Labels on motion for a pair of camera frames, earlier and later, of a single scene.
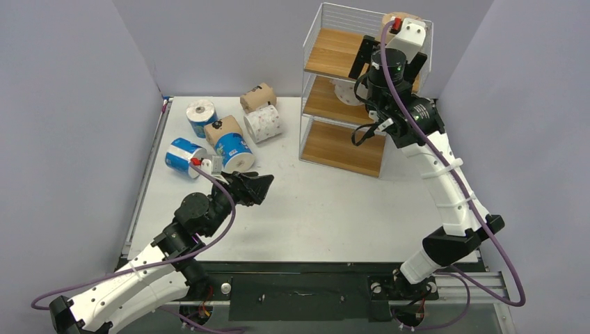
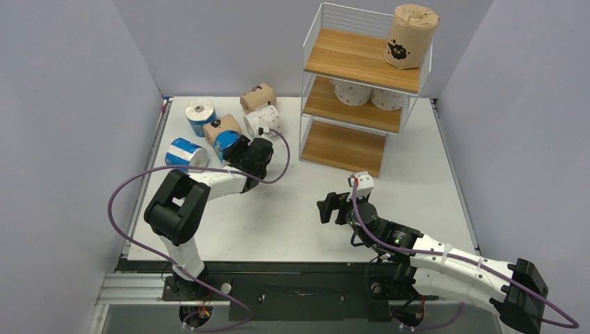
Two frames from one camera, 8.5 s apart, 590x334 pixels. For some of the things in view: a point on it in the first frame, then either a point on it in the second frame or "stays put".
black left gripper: (238, 186) to (231, 154)
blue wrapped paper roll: (179, 153) stays put
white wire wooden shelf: (330, 114) stays put
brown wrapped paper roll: (261, 95) stays put
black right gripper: (362, 57) to (340, 209)
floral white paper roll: (345, 91) stays put
